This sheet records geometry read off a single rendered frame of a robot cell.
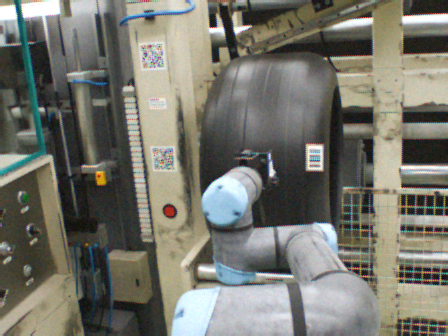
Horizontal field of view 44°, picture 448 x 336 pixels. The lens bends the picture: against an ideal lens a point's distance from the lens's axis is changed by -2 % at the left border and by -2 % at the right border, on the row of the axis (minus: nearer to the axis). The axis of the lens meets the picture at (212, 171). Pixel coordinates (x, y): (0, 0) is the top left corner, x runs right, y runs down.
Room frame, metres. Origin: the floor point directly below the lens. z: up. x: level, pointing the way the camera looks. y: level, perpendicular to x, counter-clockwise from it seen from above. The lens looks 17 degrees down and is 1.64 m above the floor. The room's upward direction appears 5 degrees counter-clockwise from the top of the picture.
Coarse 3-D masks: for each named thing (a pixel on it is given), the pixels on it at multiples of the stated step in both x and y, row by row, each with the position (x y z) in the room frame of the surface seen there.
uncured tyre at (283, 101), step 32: (256, 64) 1.43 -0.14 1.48; (288, 64) 1.39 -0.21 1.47; (320, 64) 1.41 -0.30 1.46; (224, 96) 1.35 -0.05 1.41; (256, 96) 1.32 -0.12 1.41; (288, 96) 1.29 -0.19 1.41; (320, 96) 1.30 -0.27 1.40; (224, 128) 1.29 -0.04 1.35; (256, 128) 1.26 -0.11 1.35; (288, 128) 1.24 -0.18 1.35; (320, 128) 1.25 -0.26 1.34; (224, 160) 1.26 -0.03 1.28; (288, 160) 1.21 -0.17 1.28; (288, 192) 1.20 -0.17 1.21; (320, 192) 1.21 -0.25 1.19; (288, 224) 1.21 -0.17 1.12
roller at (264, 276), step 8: (200, 264) 1.44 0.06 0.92; (208, 264) 1.44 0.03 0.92; (200, 272) 1.42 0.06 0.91; (208, 272) 1.41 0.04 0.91; (264, 272) 1.37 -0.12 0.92; (272, 272) 1.36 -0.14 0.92; (280, 272) 1.36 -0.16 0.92; (288, 272) 1.35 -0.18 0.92; (216, 280) 1.41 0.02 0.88; (256, 280) 1.37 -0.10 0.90; (264, 280) 1.36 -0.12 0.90; (272, 280) 1.35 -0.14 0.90; (280, 280) 1.35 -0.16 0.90; (288, 280) 1.34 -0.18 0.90
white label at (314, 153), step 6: (306, 144) 1.22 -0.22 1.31; (312, 144) 1.22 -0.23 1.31; (306, 150) 1.21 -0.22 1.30; (312, 150) 1.21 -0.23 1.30; (318, 150) 1.21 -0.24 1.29; (306, 156) 1.21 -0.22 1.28; (312, 156) 1.21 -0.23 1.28; (318, 156) 1.21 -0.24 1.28; (306, 162) 1.20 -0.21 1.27; (312, 162) 1.20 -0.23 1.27; (318, 162) 1.20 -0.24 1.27; (306, 168) 1.20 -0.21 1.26; (312, 168) 1.20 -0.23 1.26; (318, 168) 1.20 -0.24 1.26
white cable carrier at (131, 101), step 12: (132, 96) 1.56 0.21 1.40; (132, 108) 1.61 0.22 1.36; (132, 120) 1.57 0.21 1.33; (132, 132) 1.57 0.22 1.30; (132, 144) 1.57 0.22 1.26; (132, 156) 1.57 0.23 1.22; (144, 168) 1.57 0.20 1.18; (144, 180) 1.56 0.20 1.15; (144, 192) 1.61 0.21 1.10; (144, 204) 1.57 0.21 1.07; (144, 216) 1.57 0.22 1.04; (144, 228) 1.57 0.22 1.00; (144, 240) 1.57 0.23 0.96
